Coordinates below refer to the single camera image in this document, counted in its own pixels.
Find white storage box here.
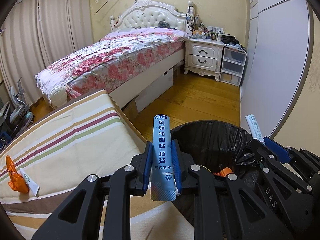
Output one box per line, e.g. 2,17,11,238
135,69,174,112

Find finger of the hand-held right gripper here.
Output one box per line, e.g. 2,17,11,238
264,137,320,180
250,140,314,240

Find plastic drawer unit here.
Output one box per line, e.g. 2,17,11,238
220,46,248,87

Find light blue sachet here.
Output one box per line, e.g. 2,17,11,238
150,115,177,202

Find trash bin with black bag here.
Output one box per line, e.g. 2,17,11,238
170,120,263,240

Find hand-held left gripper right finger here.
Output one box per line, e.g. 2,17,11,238
172,139,293,240

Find white tufted headboard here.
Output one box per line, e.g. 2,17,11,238
110,0,190,34

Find black bag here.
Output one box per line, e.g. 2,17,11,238
221,34,240,47

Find orange foil wrapper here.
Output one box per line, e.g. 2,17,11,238
5,155,30,193

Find grey-blue desk chair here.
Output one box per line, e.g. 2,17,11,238
7,80,34,135

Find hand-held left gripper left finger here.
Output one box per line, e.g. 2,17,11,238
32,141,153,240

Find clutter of bottles on nightstand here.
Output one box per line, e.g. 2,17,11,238
191,22,224,42

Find brown cardboard box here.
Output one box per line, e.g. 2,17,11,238
122,94,140,120

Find white bed frame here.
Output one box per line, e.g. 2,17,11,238
47,47,185,113

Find beige curtain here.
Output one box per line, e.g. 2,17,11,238
0,0,100,105

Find bed with floral cover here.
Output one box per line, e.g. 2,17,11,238
37,27,190,100

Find white wardrobe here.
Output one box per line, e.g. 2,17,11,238
240,0,315,140

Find white sachet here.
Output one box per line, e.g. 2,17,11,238
20,169,40,195
245,114,265,145

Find white nightstand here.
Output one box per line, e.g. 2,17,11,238
184,38,225,82

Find orange plastic scrap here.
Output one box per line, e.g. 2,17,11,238
212,167,232,178

